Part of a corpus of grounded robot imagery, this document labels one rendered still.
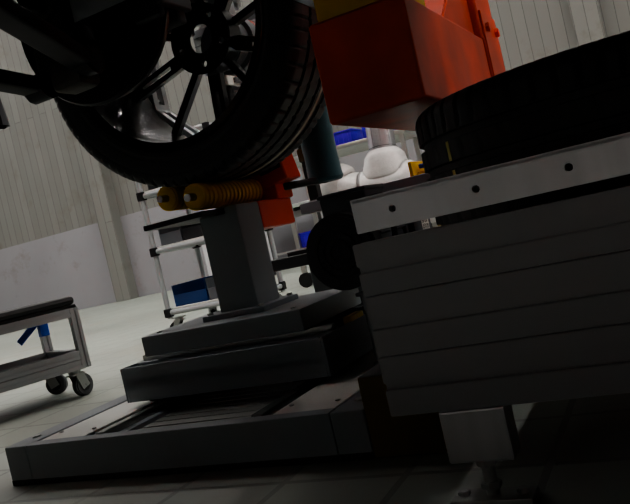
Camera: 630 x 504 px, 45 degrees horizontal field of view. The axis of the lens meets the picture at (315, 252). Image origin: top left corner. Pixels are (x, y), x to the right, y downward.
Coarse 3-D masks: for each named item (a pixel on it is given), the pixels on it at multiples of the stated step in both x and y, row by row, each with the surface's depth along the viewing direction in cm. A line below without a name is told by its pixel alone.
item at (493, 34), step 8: (472, 0) 158; (480, 0) 163; (472, 8) 158; (480, 8) 162; (488, 8) 170; (472, 16) 158; (480, 16) 158; (488, 16) 165; (472, 24) 158; (480, 24) 158; (488, 24) 160; (480, 32) 158; (488, 32) 162; (496, 32) 168; (488, 40) 160; (496, 40) 168; (488, 48) 159; (496, 48) 166; (496, 56) 165; (496, 64) 163; (496, 72) 161
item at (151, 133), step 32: (224, 0) 171; (256, 0) 147; (224, 32) 169; (256, 32) 148; (192, 64) 173; (224, 64) 171; (256, 64) 148; (128, 96) 181; (192, 96) 179; (224, 96) 175; (128, 128) 169; (160, 128) 181
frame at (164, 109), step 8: (152, 72) 195; (160, 88) 194; (152, 96) 190; (160, 96) 194; (152, 104) 191; (160, 104) 194; (168, 104) 196; (160, 112) 190; (168, 112) 194; (168, 120) 189; (184, 128) 188; (192, 128) 192
